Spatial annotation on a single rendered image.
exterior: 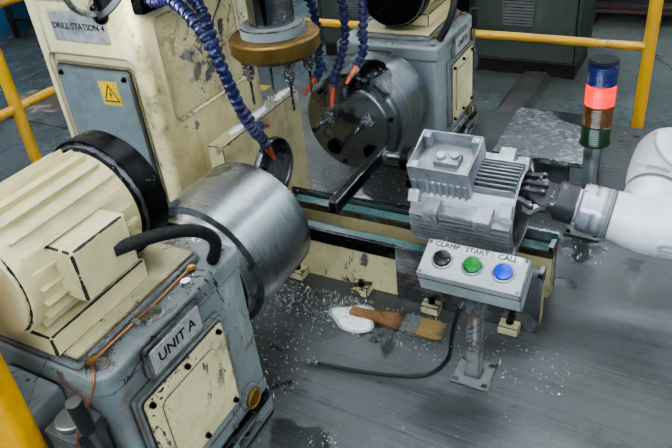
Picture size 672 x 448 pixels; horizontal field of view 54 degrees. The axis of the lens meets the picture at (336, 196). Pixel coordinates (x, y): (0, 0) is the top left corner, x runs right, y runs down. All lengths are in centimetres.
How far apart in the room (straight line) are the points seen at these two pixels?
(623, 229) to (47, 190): 91
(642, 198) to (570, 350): 31
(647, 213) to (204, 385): 78
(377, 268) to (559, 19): 317
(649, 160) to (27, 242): 103
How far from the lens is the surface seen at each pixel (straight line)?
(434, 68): 171
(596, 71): 144
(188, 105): 145
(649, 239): 124
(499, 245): 127
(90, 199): 89
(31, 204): 87
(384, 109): 155
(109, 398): 91
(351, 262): 144
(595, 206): 124
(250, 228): 111
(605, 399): 127
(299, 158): 160
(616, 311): 144
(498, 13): 447
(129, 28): 132
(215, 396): 106
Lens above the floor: 174
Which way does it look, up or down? 32 degrees down
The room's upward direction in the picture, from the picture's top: 7 degrees counter-clockwise
